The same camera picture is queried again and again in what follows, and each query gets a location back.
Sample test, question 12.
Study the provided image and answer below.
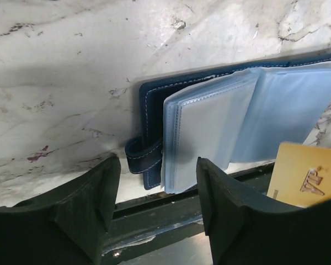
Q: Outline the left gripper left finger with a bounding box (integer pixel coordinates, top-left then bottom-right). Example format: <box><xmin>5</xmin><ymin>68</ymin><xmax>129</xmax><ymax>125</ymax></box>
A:
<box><xmin>13</xmin><ymin>156</ymin><xmax>121</xmax><ymax>264</ymax></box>

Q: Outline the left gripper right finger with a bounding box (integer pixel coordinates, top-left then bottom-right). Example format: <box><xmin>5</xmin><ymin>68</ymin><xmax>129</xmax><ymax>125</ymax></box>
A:
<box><xmin>196</xmin><ymin>158</ymin><xmax>331</xmax><ymax>264</ymax></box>

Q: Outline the gold VIP card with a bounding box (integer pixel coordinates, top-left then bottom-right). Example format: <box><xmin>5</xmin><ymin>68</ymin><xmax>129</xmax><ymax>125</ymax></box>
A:
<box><xmin>267</xmin><ymin>142</ymin><xmax>331</xmax><ymax>208</ymax></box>

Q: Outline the blue card holder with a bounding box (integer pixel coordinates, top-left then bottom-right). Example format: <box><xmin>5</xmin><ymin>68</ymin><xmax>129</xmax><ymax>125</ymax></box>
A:
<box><xmin>125</xmin><ymin>54</ymin><xmax>331</xmax><ymax>193</ymax></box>

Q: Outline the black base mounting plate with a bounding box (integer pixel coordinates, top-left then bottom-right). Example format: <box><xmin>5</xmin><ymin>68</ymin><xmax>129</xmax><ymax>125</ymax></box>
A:
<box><xmin>102</xmin><ymin>160</ymin><xmax>276</xmax><ymax>263</ymax></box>

